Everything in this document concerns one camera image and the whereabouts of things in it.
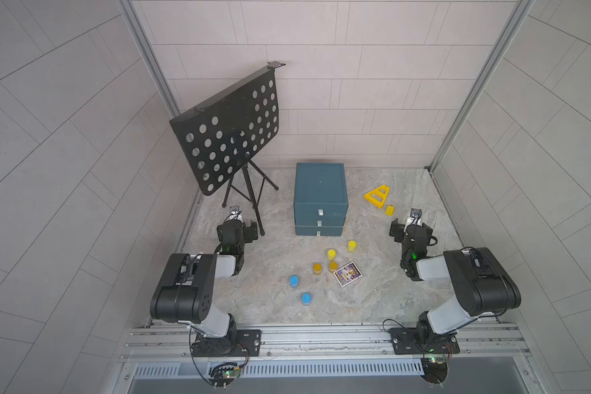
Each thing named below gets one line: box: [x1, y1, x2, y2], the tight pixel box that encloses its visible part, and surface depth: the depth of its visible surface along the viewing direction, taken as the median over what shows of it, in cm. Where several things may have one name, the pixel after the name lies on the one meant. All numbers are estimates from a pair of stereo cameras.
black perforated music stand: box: [169, 60, 286, 237], surface depth 68 cm
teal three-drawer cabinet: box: [293, 162, 349, 237], surface depth 86 cm
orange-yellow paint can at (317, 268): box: [312, 262, 323, 275], surface depth 86 cm
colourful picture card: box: [333, 261, 363, 288], surface depth 85 cm
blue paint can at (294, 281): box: [288, 274, 300, 289], surface depth 83 cm
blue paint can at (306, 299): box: [301, 292, 313, 307], surface depth 80 cm
